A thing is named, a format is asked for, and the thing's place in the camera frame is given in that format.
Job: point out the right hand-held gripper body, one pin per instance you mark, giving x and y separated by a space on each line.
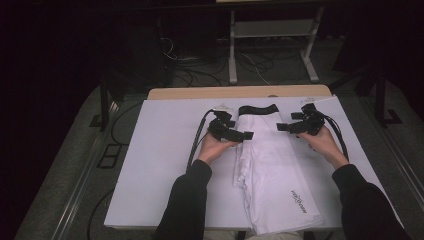
311 123

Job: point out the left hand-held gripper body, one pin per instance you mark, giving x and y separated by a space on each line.
223 131

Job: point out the white shorts with black waistband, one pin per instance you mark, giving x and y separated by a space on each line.
266 160

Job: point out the person's left hand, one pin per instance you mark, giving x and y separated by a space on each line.
215 150

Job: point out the person's right hand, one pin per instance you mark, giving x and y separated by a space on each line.
323 145

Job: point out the wooden table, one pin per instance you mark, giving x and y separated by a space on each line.
233 91

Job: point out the white metal stand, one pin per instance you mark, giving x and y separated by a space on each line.
232 66

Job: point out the white board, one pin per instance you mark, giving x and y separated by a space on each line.
160 140

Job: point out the dark metal stand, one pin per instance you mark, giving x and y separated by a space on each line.
380 100
104 106

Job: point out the metal floor rail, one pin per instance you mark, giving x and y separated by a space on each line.
405 170
80 186

